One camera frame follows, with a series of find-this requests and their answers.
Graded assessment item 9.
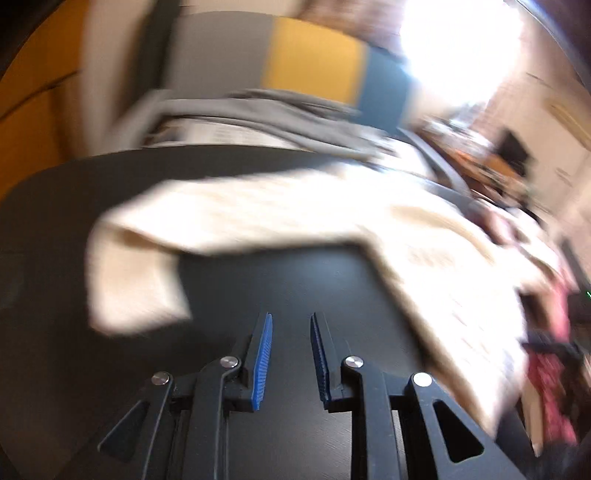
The starfish patterned curtain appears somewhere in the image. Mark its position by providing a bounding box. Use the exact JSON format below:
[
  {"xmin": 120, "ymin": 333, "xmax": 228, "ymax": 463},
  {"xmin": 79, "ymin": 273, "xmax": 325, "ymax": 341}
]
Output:
[{"xmin": 300, "ymin": 0, "xmax": 407, "ymax": 51}]

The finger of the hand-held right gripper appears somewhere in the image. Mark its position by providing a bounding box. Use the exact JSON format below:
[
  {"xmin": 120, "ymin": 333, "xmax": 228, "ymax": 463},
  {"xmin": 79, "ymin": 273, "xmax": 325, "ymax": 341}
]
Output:
[{"xmin": 522, "ymin": 331, "xmax": 585, "ymax": 365}]

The pink ruffled blanket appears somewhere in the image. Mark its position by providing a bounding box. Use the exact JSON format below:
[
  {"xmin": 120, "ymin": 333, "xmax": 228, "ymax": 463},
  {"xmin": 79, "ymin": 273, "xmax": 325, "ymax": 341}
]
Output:
[{"xmin": 526, "ymin": 272, "xmax": 583, "ymax": 446}]

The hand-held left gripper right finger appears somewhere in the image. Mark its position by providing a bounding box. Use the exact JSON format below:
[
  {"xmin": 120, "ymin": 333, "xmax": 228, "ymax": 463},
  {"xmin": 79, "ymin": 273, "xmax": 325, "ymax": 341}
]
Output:
[{"xmin": 309, "ymin": 312, "xmax": 527, "ymax": 480}]

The cream knit sweater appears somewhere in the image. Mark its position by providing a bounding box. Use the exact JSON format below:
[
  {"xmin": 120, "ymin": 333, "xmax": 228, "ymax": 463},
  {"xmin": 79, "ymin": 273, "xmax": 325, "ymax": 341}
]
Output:
[{"xmin": 88, "ymin": 166, "xmax": 555, "ymax": 439}]

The grey yellow blue chair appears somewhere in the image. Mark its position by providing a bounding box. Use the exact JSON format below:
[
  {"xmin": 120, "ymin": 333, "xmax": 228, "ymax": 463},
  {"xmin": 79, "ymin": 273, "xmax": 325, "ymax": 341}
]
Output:
[{"xmin": 108, "ymin": 13, "xmax": 472, "ymax": 197}]

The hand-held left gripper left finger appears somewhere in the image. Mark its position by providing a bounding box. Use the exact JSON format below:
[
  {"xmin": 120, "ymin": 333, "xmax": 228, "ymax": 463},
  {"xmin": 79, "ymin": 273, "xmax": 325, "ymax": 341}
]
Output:
[{"xmin": 97, "ymin": 313, "xmax": 273, "ymax": 480}]

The printed paper sheet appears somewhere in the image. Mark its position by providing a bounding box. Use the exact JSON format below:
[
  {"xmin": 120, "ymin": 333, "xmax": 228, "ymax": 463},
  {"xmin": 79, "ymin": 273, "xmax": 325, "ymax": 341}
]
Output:
[{"xmin": 145, "ymin": 117, "xmax": 296, "ymax": 148}]

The grey garment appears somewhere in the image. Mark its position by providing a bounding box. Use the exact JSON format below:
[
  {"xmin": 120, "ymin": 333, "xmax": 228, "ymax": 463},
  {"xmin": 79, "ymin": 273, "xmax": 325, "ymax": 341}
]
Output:
[{"xmin": 161, "ymin": 88, "xmax": 393, "ymax": 160}]

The beige air conditioner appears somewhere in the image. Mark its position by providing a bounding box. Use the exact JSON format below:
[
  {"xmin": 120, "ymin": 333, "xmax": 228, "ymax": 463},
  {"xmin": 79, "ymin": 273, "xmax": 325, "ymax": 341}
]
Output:
[{"xmin": 547, "ymin": 99, "xmax": 591, "ymax": 148}]

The beige patterned curtain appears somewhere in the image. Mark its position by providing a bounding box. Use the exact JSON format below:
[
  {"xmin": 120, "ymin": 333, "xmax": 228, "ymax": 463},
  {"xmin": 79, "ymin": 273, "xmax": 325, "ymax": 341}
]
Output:
[{"xmin": 471, "ymin": 78, "xmax": 527, "ymax": 139}]

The black monitor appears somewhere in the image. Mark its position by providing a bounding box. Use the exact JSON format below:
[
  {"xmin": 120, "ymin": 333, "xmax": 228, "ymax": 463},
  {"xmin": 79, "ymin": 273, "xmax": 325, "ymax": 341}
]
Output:
[{"xmin": 496, "ymin": 130, "xmax": 532, "ymax": 176}]

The window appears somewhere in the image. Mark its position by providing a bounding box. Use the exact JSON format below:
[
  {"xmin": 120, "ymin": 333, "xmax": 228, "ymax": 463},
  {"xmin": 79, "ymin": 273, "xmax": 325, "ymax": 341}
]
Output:
[{"xmin": 397, "ymin": 0, "xmax": 525, "ymax": 100}]

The pink-tan knit garment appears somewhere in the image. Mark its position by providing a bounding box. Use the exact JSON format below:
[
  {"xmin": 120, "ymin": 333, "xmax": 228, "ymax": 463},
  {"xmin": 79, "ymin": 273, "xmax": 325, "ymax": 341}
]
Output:
[{"xmin": 471, "ymin": 200, "xmax": 546, "ymax": 250}]

